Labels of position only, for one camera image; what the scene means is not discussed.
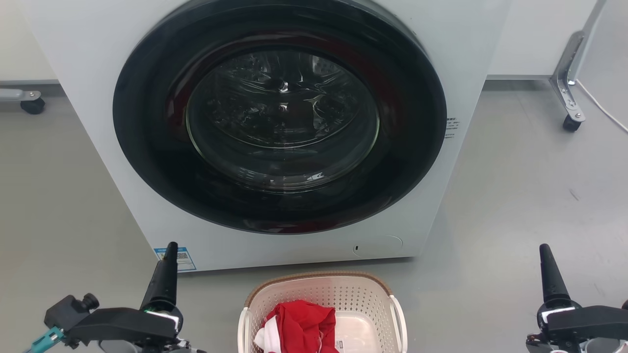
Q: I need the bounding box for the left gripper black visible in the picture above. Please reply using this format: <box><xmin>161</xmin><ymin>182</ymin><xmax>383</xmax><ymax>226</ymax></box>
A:
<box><xmin>44</xmin><ymin>241</ymin><xmax>204</xmax><ymax>353</ymax></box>

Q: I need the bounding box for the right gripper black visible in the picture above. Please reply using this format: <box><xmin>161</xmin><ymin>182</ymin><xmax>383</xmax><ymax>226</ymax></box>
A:
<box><xmin>526</xmin><ymin>243</ymin><xmax>628</xmax><ymax>353</ymax></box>

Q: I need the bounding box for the cream perforated laundry basket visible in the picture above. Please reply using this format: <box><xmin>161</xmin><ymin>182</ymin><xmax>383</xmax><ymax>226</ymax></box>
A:
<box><xmin>237</xmin><ymin>271</ymin><xmax>408</xmax><ymax>353</ymax></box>

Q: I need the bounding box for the blue energy label sticker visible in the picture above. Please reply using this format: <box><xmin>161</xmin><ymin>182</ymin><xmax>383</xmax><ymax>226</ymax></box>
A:
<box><xmin>153</xmin><ymin>247</ymin><xmax>197</xmax><ymax>273</ymax></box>

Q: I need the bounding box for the white garment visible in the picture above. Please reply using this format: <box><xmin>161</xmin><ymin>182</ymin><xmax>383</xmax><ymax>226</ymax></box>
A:
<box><xmin>254</xmin><ymin>326</ymin><xmax>280</xmax><ymax>352</ymax></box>

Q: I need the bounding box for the black round glass washer door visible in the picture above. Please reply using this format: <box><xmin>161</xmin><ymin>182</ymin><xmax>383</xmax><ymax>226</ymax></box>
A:
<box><xmin>112</xmin><ymin>0</ymin><xmax>447</xmax><ymax>235</ymax></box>

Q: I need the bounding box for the red garment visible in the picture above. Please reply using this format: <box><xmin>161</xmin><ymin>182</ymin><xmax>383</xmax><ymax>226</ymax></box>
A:
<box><xmin>263</xmin><ymin>300</ymin><xmax>340</xmax><ymax>353</ymax></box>

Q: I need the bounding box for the white front-load washing machine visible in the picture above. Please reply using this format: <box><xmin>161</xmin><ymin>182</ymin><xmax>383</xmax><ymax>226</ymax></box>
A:
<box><xmin>27</xmin><ymin>0</ymin><xmax>513</xmax><ymax>272</ymax></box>

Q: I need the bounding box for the white partition panel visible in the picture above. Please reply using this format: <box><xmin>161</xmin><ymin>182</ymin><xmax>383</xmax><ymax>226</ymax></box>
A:
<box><xmin>486</xmin><ymin>0</ymin><xmax>597</xmax><ymax>80</ymax></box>
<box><xmin>0</xmin><ymin>0</ymin><xmax>59</xmax><ymax>85</ymax></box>

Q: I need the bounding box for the teal cable connector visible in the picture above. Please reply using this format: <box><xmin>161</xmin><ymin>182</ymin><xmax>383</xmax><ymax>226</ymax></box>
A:
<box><xmin>27</xmin><ymin>326</ymin><xmax>65</xmax><ymax>353</ymax></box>

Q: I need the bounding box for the white floor cable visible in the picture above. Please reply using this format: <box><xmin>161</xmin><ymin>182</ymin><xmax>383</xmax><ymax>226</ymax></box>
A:
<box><xmin>575</xmin><ymin>78</ymin><xmax>628</xmax><ymax>134</ymax></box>

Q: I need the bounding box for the grey metal frame leg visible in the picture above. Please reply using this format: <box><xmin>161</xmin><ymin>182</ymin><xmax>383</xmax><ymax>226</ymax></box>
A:
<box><xmin>549</xmin><ymin>0</ymin><xmax>609</xmax><ymax>123</ymax></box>
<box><xmin>0</xmin><ymin>88</ymin><xmax>42</xmax><ymax>102</ymax></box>

